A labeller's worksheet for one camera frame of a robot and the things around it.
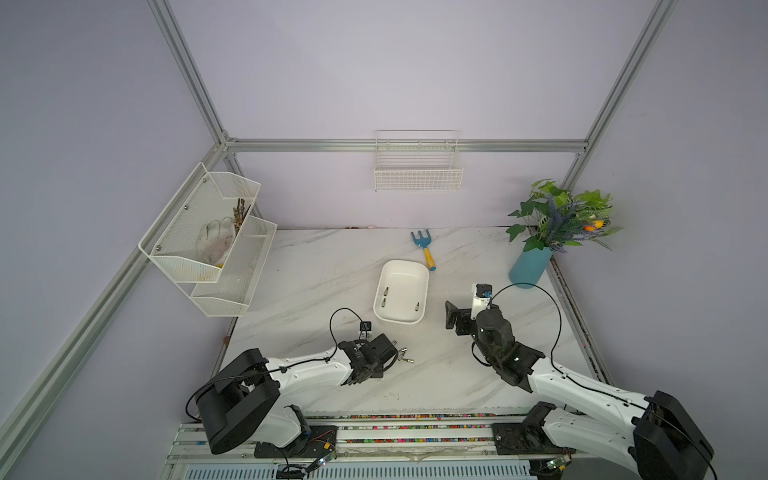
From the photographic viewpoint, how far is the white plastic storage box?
977 millimetres

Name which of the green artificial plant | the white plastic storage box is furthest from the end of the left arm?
the green artificial plant

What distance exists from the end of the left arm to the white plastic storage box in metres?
0.24

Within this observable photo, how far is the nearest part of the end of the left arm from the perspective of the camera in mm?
619

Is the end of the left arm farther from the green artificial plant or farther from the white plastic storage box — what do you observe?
the green artificial plant
